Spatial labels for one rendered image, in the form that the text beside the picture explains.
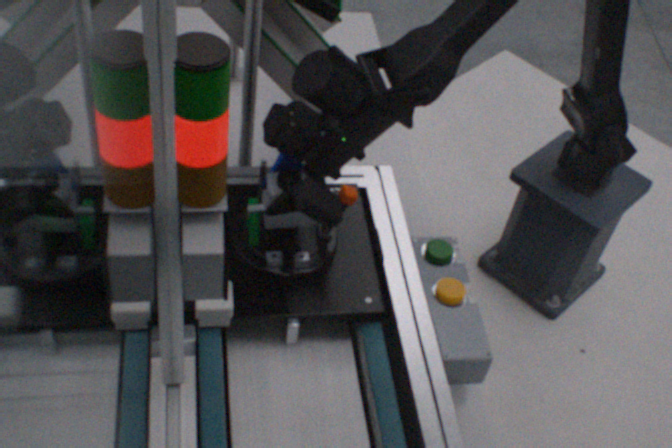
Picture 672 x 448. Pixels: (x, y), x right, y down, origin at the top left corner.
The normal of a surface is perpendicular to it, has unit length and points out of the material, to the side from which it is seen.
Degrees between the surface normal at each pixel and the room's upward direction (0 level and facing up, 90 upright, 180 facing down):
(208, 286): 90
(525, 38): 0
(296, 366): 0
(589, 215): 0
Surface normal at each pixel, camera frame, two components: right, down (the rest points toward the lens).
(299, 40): -0.04, 0.72
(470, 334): 0.11, -0.69
